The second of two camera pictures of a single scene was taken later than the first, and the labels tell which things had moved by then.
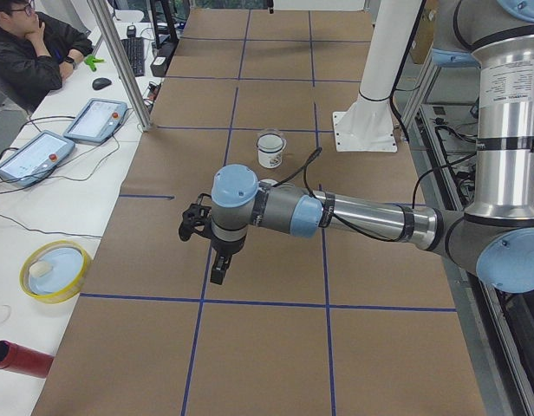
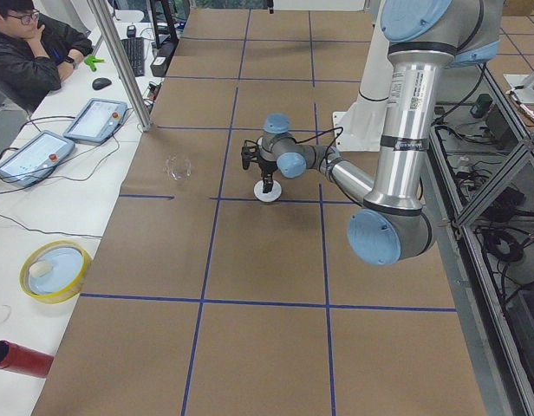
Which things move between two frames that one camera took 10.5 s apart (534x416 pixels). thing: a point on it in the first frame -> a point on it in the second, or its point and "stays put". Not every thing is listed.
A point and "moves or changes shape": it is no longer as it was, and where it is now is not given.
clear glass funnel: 271,140 moves or changes shape
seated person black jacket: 31,53 stays put
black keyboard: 134,49 stays put
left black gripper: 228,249 -> 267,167
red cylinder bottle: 6,354 stays put
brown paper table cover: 310,321 stays put
